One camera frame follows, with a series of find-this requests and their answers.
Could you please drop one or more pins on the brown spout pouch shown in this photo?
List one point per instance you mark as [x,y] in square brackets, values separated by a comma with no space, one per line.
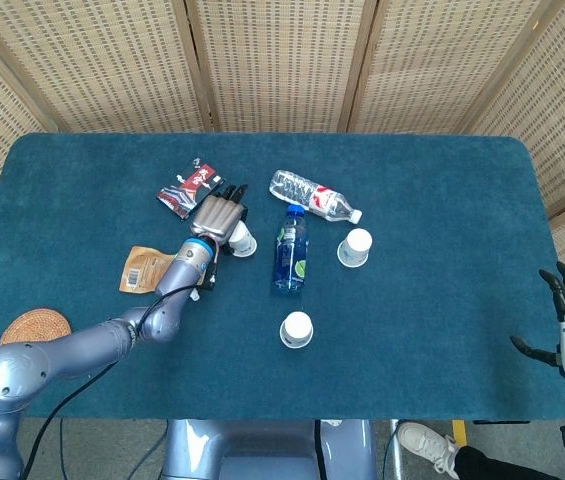
[139,270]

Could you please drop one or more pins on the black red printed box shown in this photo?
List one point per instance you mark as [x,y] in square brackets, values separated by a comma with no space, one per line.
[187,187]

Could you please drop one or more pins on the white sneaker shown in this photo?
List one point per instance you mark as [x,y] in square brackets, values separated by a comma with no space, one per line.
[422,440]

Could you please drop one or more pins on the clear plastic water bottle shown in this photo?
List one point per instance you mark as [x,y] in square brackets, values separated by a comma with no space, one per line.
[312,195]

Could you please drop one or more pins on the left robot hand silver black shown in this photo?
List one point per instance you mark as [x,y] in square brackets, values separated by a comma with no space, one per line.
[214,217]

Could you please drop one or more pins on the teal felt table cloth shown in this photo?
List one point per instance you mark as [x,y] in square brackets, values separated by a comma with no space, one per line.
[412,325]

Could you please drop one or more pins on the blue plastic drink bottle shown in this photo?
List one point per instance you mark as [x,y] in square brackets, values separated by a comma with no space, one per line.
[290,250]

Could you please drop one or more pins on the white paper cup blue flowers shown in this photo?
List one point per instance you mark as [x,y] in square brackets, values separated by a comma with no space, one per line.
[354,247]
[244,245]
[296,330]

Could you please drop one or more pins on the yellow floor tape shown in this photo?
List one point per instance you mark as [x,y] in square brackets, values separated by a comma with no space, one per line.
[459,429]

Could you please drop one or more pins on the metal table leg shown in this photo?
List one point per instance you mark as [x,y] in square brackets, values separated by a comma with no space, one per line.
[396,467]

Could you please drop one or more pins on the round woven rattan coaster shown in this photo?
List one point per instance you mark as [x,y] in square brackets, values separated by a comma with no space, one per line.
[37,325]

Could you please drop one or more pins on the black trouser leg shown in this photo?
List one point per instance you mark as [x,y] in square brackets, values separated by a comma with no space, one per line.
[502,467]

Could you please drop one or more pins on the grey-blue robot torso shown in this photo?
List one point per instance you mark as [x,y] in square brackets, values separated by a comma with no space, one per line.
[262,445]

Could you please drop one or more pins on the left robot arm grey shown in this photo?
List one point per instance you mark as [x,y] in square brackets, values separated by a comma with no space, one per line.
[87,340]

